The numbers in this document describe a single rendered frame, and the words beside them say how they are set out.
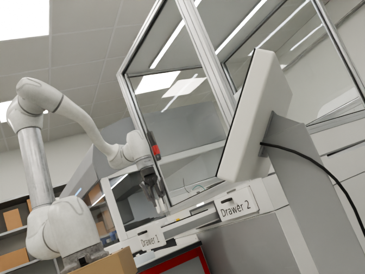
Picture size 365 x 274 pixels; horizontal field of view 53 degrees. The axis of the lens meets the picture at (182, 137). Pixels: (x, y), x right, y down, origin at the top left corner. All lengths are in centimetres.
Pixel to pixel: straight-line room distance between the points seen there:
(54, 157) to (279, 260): 499
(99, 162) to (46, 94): 110
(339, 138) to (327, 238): 101
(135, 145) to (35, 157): 49
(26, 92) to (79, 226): 63
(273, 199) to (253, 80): 80
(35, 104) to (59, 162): 448
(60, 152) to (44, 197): 457
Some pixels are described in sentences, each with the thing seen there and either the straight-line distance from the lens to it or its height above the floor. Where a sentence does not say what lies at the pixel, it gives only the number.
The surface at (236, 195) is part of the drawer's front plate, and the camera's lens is 169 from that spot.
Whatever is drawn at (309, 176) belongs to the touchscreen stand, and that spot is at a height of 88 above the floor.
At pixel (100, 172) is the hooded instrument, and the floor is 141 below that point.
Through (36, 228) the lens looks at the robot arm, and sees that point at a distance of 165.
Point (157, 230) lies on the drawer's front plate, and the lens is 174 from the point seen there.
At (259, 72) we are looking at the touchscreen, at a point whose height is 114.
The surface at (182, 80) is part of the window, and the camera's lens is 192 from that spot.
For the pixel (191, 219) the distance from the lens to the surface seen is 183.
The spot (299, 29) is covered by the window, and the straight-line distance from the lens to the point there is 218.
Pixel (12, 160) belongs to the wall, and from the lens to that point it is 624.
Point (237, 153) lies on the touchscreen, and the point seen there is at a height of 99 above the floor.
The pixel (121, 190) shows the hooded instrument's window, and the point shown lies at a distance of 274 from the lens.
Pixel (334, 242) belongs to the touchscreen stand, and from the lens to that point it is 102.
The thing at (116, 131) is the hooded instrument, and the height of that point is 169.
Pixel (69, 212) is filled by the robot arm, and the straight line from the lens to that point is 148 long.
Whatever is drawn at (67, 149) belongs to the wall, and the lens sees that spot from 627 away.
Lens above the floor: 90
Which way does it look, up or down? 12 degrees up
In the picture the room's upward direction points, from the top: 21 degrees counter-clockwise
